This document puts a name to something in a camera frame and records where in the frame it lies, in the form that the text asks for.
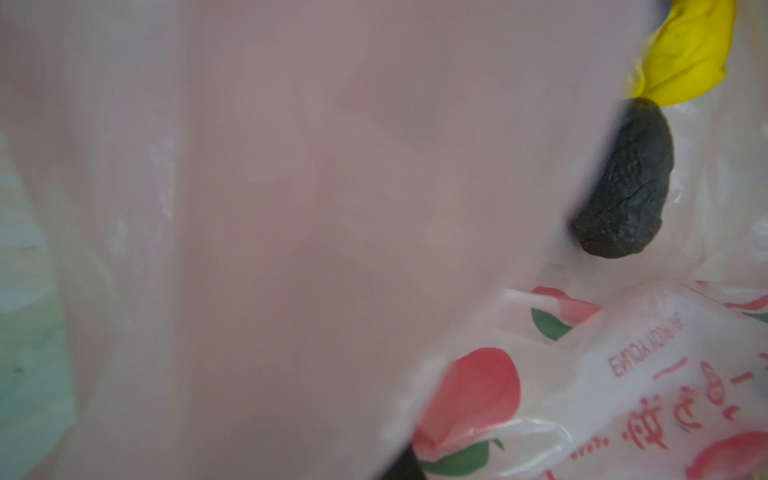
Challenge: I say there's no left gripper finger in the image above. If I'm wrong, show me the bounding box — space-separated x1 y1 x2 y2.
378 444 426 480

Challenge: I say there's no pink plastic bag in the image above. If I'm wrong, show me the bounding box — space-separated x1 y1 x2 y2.
1 1 767 479

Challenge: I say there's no dark green avocado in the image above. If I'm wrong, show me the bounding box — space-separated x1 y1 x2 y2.
569 98 674 259

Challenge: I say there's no yellow lemon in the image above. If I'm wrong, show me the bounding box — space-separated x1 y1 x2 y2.
627 0 738 106

